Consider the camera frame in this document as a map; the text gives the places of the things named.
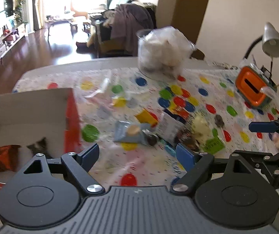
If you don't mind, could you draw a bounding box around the red and white cardboard box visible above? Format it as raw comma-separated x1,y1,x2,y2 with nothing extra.
0,88,81,189

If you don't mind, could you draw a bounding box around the dark snack packet in box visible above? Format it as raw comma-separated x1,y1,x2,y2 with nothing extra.
27,137,52,159

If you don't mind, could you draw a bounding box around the small black round candy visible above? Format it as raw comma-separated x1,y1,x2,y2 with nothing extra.
146,134,159,146

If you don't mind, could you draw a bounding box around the dark chocolate popsicle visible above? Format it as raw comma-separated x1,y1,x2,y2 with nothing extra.
214,115,225,129

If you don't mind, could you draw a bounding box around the green potted plant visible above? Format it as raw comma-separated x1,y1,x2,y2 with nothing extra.
14,0,28,25

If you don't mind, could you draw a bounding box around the green snack packet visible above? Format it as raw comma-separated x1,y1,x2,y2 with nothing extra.
202,137,225,155

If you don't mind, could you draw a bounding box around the orange foil snack in box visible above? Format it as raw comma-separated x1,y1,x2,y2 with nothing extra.
0,145,20,172

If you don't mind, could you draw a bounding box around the blue cupcake snack packet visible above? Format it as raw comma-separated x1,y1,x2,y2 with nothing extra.
113,121,151,145

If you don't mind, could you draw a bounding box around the wooden coffee table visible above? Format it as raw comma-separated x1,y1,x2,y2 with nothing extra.
45,14,78,36

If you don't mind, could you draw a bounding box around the long tv cabinet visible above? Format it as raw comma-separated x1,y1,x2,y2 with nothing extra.
0,24,26,64

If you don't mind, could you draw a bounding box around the purple blanket on chair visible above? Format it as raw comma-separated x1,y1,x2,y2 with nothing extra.
110,3,154,56

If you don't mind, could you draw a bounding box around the clear bag of white snacks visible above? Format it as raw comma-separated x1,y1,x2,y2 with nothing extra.
137,27,197,81

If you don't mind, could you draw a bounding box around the pale yellow snack wrapper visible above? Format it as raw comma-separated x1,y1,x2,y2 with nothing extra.
191,115,212,144

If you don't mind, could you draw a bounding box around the yellow snack packet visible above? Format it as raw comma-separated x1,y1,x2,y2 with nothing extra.
135,109,158,127

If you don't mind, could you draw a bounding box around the red chinese snack bag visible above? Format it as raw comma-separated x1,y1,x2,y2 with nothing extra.
174,114,200,152

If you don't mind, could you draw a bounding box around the balloon pattern plastic tablecloth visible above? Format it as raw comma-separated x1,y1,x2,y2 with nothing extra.
13,68,279,186

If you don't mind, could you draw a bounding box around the white and blue snack packet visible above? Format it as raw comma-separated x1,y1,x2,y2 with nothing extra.
155,109,186,146

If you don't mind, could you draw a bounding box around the silver desk lamp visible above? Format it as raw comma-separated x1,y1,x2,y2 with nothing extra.
243,22,279,78

